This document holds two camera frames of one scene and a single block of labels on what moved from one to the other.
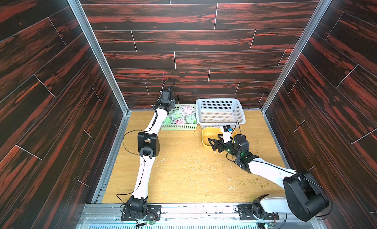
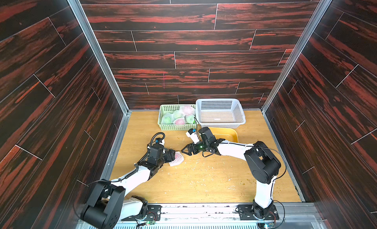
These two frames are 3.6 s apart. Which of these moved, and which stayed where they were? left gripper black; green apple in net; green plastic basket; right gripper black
Moved: left gripper black; right gripper black
Stayed: green plastic basket; green apple in net
